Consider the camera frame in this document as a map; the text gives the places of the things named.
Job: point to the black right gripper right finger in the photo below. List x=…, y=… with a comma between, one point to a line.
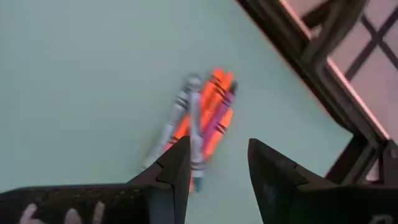
x=311, y=202

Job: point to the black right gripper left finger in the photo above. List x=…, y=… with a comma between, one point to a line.
x=93, y=205

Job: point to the blue crayon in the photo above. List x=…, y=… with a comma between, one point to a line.
x=174, y=115
x=195, y=124

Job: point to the purple crayon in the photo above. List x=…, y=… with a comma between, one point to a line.
x=219, y=115

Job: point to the teal table mat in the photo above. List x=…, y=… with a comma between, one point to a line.
x=77, y=93

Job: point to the black metal table frame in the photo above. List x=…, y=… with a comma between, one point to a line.
x=311, y=62

